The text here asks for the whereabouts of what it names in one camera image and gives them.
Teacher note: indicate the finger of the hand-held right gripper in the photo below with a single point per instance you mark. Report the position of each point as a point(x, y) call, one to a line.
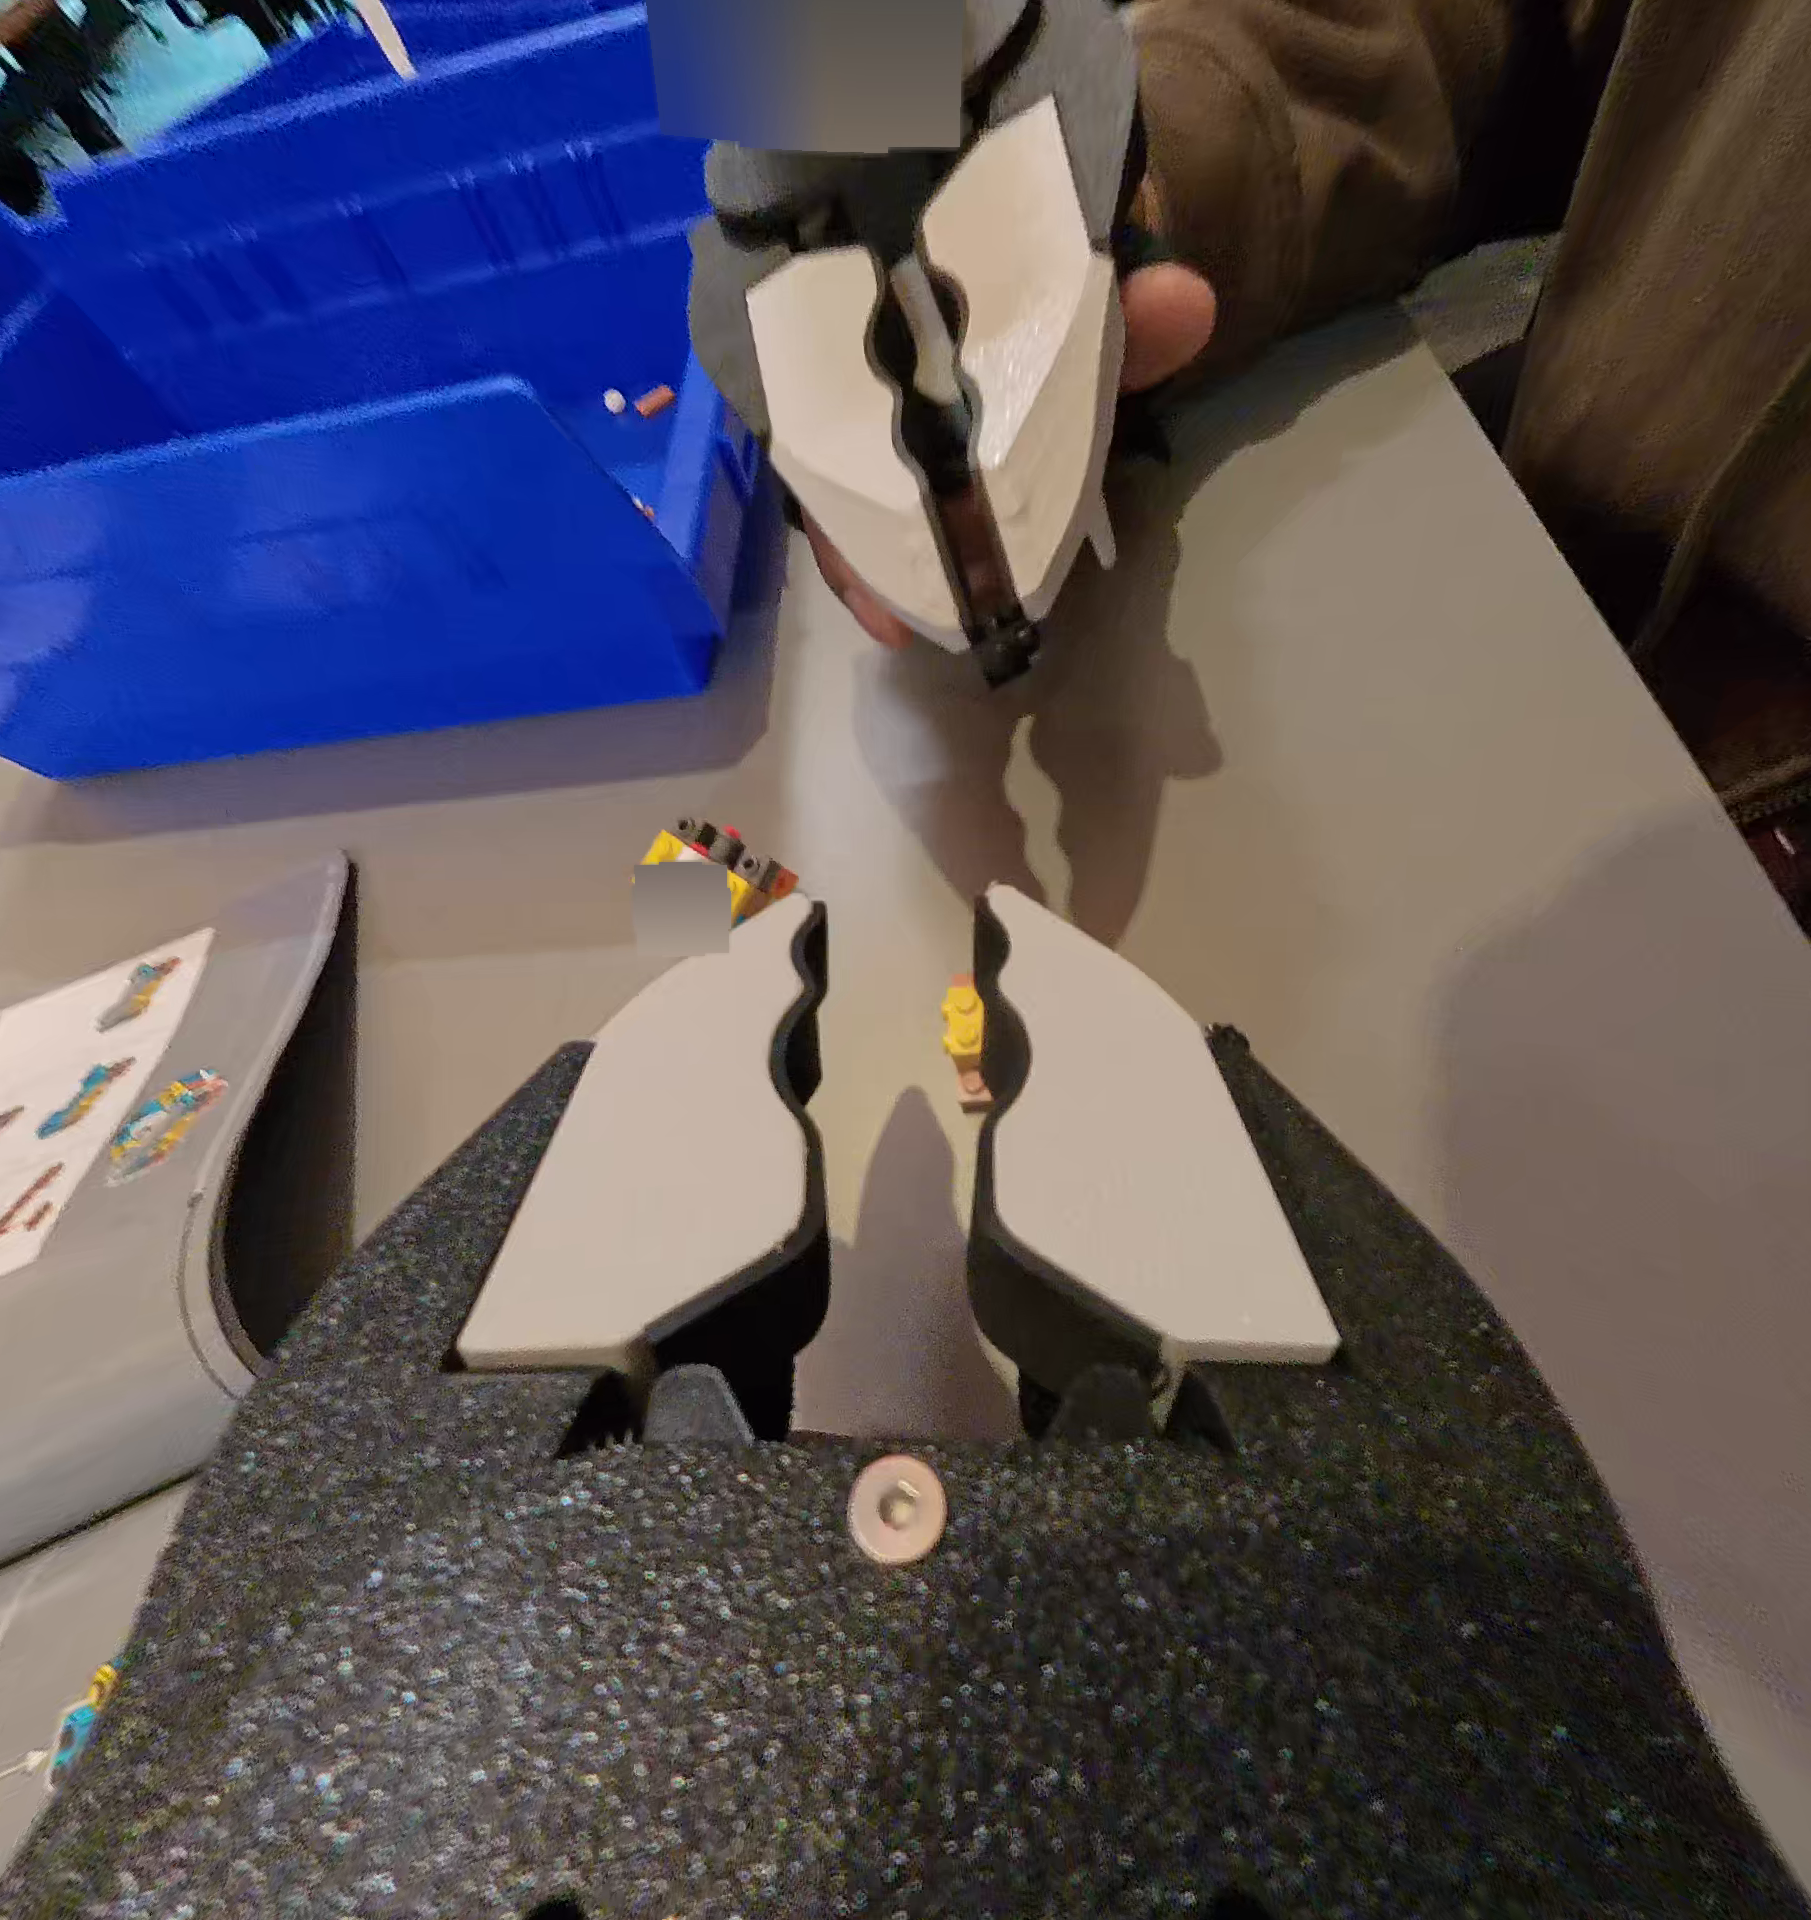
point(831, 421)
point(1034, 377)

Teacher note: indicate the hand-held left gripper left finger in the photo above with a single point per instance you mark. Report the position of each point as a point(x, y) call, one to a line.
point(649, 1186)

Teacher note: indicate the small turquoise yellow brick piece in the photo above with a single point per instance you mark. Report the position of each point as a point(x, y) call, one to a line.
point(88, 1711)

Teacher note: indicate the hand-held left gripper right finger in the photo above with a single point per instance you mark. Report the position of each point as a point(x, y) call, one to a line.
point(1130, 1186)

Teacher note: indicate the person's right hand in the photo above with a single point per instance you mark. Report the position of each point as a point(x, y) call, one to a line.
point(1166, 322)

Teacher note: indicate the person's brown jacket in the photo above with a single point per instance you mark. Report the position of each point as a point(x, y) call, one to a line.
point(1715, 377)

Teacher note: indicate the yellow and brown brick assembly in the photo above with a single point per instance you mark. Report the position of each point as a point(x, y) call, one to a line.
point(965, 1036)

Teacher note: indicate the small black brick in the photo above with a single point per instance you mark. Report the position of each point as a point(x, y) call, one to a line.
point(1003, 646)

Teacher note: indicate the brick instruction booklet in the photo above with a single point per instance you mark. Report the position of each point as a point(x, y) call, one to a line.
point(94, 1276)

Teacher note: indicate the person's right forearm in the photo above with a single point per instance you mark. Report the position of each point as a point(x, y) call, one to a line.
point(1341, 136)

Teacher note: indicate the grey desk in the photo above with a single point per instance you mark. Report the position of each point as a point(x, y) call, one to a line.
point(1369, 750)

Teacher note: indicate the multicoloured brick model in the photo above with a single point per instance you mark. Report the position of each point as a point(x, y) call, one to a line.
point(756, 868)

